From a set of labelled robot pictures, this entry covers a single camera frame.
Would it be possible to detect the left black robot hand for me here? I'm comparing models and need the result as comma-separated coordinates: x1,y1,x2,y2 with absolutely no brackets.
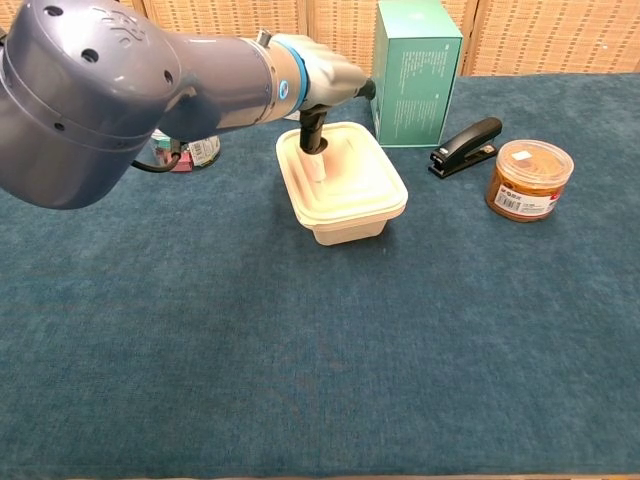
287,32,377,154

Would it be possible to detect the bamboo folding screen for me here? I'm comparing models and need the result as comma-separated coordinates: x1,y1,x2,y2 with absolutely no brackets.
0,0,640,81

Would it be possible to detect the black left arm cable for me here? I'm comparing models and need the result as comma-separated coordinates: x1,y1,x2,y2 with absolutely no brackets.
130,139,182,174

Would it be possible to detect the clear jar of rubber bands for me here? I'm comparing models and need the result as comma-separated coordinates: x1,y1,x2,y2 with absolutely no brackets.
485,139,575,224

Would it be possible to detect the clear jar of binder clips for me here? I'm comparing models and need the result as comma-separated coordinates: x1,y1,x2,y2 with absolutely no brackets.
149,130,222,174

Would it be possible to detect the beige plastic container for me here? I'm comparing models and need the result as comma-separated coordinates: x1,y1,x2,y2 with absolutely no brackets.
303,212,389,247

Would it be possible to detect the blue tablecloth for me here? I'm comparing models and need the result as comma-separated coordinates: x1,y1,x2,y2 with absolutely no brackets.
0,72,640,476

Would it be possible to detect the black stapler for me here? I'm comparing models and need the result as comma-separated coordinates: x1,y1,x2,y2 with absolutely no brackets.
427,116,503,179

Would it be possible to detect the tall green cardboard box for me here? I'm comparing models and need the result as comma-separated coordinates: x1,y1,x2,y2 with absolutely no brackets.
369,0,465,148

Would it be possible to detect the cream plastic container lid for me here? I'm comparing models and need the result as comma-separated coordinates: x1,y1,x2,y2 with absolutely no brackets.
275,121,409,220

